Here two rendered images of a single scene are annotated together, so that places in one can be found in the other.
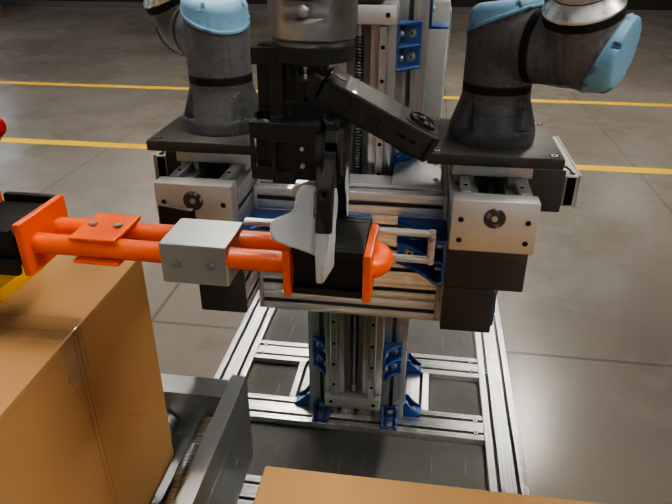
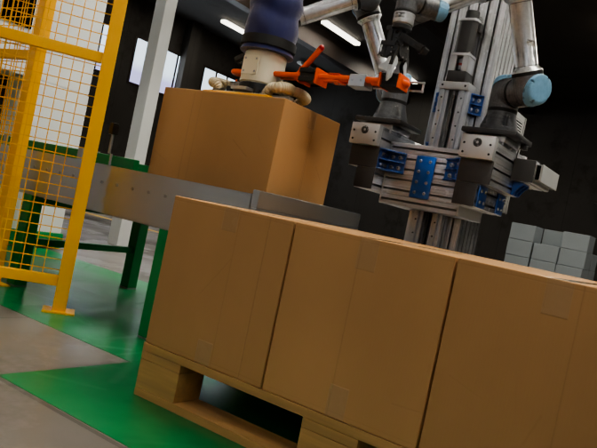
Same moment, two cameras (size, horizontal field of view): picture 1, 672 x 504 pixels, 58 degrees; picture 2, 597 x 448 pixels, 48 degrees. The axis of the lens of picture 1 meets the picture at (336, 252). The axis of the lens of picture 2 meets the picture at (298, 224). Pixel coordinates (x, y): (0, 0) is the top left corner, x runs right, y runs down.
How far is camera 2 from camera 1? 202 cm
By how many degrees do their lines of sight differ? 36
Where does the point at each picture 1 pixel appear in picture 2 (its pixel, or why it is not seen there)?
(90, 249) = (332, 76)
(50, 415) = (301, 123)
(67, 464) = (298, 145)
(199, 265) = (358, 79)
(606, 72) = (528, 90)
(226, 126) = (388, 115)
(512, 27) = (504, 83)
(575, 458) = not seen: hidden behind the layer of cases
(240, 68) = (401, 96)
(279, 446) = not seen: hidden behind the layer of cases
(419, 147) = (419, 48)
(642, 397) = not seen: outside the picture
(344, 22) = (408, 19)
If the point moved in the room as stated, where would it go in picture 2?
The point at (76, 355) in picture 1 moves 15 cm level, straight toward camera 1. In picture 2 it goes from (313, 119) to (314, 114)
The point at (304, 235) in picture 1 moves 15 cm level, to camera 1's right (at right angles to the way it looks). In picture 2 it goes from (386, 67) to (427, 70)
